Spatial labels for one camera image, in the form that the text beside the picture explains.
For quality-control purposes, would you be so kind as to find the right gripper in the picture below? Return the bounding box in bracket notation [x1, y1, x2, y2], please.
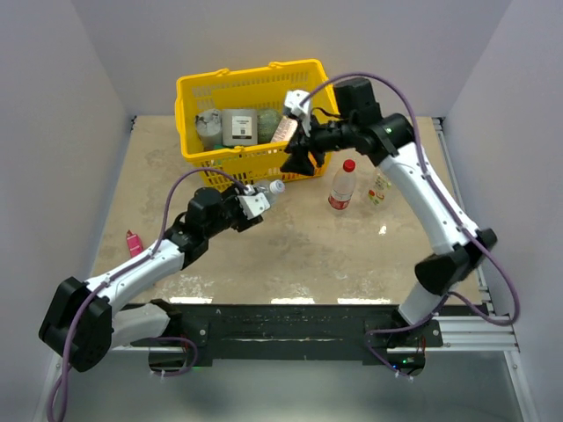
[280, 112, 357, 177]

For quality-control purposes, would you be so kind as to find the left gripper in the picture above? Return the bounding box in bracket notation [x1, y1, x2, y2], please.
[205, 180, 263, 238]

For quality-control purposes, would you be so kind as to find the blue label water bottle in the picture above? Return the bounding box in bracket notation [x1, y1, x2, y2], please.
[253, 179, 281, 207]

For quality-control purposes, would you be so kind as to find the red bottle cap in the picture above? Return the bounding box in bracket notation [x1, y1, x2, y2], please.
[342, 159, 355, 172]

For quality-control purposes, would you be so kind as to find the red label water bottle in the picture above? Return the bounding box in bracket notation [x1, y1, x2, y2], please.
[328, 164, 356, 211]

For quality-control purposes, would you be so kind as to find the large clear square bottle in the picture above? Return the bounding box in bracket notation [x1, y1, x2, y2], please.
[367, 171, 391, 206]

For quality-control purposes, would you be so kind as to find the small clear bottle cap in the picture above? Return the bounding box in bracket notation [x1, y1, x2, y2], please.
[269, 179, 285, 195]

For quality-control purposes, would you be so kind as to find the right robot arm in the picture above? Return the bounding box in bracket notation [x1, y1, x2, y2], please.
[281, 75, 497, 346]

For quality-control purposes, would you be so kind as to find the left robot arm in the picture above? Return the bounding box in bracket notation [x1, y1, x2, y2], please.
[39, 186, 272, 372]

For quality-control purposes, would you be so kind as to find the pink printed package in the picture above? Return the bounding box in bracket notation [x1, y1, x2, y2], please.
[271, 116, 298, 143]

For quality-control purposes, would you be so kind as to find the green round vegetable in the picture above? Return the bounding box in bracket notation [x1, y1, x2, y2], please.
[257, 108, 282, 144]

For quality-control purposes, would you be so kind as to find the grey box with label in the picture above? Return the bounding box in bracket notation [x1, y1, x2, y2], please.
[222, 109, 258, 148]

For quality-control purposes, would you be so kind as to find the yellow plastic basket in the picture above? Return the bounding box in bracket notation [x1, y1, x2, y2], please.
[175, 59, 328, 185]

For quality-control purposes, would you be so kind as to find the grey crumpled can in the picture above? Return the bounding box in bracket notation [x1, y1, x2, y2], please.
[194, 108, 223, 150]

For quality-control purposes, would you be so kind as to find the pink snack packet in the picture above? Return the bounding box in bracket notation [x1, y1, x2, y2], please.
[126, 230, 144, 258]

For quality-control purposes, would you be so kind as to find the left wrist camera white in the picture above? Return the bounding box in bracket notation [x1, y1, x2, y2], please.
[238, 185, 271, 220]

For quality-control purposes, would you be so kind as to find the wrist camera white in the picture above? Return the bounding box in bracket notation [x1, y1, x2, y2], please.
[238, 185, 271, 220]
[282, 90, 311, 135]

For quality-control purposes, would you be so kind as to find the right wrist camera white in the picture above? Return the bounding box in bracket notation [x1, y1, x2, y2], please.
[282, 90, 311, 135]

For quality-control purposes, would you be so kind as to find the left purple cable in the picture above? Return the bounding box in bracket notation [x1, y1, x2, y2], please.
[46, 166, 252, 422]

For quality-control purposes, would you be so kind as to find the purple cable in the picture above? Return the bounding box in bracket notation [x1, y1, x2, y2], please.
[298, 72, 522, 380]
[46, 166, 252, 422]

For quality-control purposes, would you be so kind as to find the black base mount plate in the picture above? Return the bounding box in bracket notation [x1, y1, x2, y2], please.
[134, 304, 443, 369]

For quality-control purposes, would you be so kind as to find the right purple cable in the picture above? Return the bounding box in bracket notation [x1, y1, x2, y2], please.
[298, 72, 522, 380]

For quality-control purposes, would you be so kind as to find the aluminium frame rail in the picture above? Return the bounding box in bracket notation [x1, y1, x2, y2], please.
[33, 116, 538, 422]

